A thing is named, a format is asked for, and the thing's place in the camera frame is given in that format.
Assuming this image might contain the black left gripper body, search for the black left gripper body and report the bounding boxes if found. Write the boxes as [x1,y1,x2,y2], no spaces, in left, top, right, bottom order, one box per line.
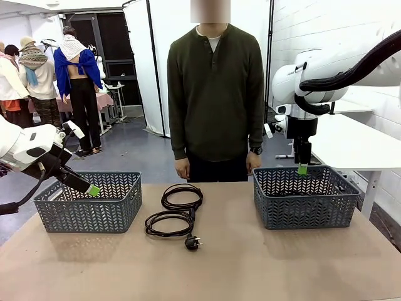
[23,142,75,182]

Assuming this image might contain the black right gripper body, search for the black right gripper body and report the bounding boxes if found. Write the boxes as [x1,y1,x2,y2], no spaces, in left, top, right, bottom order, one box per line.
[286,116,319,141]

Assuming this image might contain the black cable with round plug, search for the black cable with round plug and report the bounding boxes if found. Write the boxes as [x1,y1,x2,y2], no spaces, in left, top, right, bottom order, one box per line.
[144,208,204,251]

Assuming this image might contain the person's right forearm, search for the person's right forearm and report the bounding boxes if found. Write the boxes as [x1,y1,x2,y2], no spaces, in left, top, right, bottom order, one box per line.
[169,103,190,160]

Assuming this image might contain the person's left forearm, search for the person's left forearm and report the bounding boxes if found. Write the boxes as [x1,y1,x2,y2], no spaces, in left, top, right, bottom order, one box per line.
[246,103,265,150]

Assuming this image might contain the person's left hand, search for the person's left hand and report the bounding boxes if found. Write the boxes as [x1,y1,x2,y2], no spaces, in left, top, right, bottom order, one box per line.
[246,153,263,176]

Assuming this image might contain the person's right hand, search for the person's right hand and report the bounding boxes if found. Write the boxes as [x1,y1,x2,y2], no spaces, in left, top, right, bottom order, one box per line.
[175,157,190,181]

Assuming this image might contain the grey plastic mesh basket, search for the grey plastic mesh basket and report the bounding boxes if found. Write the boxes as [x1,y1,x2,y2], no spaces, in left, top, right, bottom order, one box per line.
[33,171,143,235]
[252,165,361,231]

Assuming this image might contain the large white table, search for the large white table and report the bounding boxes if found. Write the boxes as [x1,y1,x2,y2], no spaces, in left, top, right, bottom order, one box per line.
[310,113,401,219]

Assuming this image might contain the narrow white table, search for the narrow white table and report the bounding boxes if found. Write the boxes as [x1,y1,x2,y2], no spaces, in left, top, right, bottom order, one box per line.
[331,99,374,115]

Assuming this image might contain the black backdrop stand pole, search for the black backdrop stand pole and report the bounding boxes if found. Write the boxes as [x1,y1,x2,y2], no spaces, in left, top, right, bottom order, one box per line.
[262,0,275,136]
[145,0,170,139]

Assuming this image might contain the mannequin with patterned scarf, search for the mannequin with patterned scarf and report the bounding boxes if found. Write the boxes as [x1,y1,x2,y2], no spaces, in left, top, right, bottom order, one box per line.
[18,36,67,129]

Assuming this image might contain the black trousers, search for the black trousers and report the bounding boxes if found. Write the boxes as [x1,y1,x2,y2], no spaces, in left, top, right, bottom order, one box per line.
[187,150,252,183]

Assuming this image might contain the table with pink cloth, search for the table with pink cloth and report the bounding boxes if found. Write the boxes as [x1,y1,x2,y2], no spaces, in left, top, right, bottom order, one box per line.
[28,92,115,135]

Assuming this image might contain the mannequin with blue cloth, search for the mannequin with blue cloth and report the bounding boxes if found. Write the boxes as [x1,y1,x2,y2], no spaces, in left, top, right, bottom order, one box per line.
[53,26,104,154]

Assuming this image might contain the mannequin in white jacket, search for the mannequin in white jacket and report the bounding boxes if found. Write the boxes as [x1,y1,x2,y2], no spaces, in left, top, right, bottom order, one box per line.
[0,41,33,129]

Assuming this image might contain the dark green henley sweater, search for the dark green henley sweater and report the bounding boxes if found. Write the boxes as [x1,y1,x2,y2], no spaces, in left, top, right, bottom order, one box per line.
[167,22,265,162]

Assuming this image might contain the small white desk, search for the small white desk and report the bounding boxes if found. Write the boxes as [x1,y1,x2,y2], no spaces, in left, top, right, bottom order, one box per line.
[105,83,127,122]

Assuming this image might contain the white humanoid robot figure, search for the white humanoid robot figure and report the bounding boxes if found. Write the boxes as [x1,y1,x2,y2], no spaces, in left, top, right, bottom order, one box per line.
[89,43,109,81]

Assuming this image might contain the background person with black hair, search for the background person with black hair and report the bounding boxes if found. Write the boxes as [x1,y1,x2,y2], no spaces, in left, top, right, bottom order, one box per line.
[4,44,21,63]

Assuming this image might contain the white backdrop screen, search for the white backdrop screen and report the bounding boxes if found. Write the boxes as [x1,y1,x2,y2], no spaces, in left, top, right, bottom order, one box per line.
[122,0,274,139]

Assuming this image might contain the person's blurred head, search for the person's blurred head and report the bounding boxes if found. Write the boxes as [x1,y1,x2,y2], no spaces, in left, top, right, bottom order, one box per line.
[190,0,232,23]

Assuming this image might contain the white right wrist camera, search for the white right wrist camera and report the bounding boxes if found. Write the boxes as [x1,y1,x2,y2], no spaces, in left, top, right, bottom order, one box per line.
[264,120,288,139]

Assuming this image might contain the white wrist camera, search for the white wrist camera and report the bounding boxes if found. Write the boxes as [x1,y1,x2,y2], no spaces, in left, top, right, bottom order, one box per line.
[264,120,288,139]
[61,121,86,140]

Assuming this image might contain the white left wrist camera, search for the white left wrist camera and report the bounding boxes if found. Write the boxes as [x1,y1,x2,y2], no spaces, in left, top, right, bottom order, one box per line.
[61,121,86,140]

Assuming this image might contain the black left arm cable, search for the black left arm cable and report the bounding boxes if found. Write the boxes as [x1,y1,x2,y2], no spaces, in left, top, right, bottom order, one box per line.
[0,131,76,216]

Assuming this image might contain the black braided cable sleeve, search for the black braided cable sleeve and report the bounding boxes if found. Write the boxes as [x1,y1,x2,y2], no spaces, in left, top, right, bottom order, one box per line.
[293,29,401,119]

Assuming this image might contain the thin black coiled cable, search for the thin black coiled cable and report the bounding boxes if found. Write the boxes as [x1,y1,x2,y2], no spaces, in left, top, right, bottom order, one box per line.
[160,183,204,211]

